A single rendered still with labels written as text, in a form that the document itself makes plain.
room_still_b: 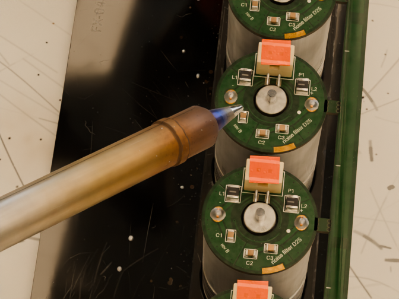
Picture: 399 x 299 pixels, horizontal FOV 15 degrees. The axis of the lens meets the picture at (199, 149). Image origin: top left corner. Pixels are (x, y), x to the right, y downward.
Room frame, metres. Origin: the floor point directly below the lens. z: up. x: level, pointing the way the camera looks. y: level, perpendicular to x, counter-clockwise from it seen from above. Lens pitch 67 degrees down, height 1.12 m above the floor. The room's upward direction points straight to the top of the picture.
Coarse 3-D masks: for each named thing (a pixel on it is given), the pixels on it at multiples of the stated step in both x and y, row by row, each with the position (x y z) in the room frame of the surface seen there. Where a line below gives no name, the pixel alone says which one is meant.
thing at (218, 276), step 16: (256, 208) 0.11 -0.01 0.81; (272, 208) 0.11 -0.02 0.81; (256, 224) 0.11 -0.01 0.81; (272, 224) 0.11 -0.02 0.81; (208, 256) 0.11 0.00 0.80; (304, 256) 0.10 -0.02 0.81; (208, 272) 0.11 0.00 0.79; (224, 272) 0.10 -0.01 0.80; (240, 272) 0.10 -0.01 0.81; (288, 272) 0.10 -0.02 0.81; (304, 272) 0.11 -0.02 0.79; (208, 288) 0.11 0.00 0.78; (224, 288) 0.10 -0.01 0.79; (288, 288) 0.10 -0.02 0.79
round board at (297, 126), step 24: (240, 72) 0.15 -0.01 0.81; (312, 72) 0.15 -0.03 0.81; (216, 96) 0.14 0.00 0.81; (240, 96) 0.14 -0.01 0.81; (288, 96) 0.14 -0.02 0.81; (312, 96) 0.14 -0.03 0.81; (240, 120) 0.14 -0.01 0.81; (264, 120) 0.14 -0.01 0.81; (288, 120) 0.14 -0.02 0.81; (312, 120) 0.14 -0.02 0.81; (240, 144) 0.13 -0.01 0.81; (264, 144) 0.13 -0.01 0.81; (288, 144) 0.13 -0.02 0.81
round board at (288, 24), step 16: (240, 0) 0.17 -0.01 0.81; (256, 0) 0.16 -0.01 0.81; (304, 0) 0.17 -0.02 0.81; (240, 16) 0.16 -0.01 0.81; (256, 16) 0.16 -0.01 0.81; (272, 16) 0.16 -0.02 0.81; (288, 16) 0.16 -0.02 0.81; (304, 16) 0.16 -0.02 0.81; (320, 16) 0.16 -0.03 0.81; (256, 32) 0.16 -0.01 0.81; (272, 32) 0.16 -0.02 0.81; (288, 32) 0.16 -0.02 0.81; (304, 32) 0.16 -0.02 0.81
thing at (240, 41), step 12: (276, 0) 0.16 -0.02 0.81; (288, 0) 0.16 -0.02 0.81; (228, 24) 0.17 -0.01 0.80; (240, 24) 0.16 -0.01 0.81; (324, 24) 0.16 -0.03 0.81; (228, 36) 0.17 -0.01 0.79; (240, 36) 0.16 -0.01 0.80; (252, 36) 0.16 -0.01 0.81; (312, 36) 0.16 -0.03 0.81; (324, 36) 0.16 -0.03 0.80; (228, 48) 0.17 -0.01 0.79; (240, 48) 0.16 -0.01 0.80; (252, 48) 0.16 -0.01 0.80; (300, 48) 0.16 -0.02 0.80; (312, 48) 0.16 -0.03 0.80; (324, 48) 0.16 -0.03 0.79; (228, 60) 0.16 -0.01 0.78; (312, 60) 0.16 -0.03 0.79
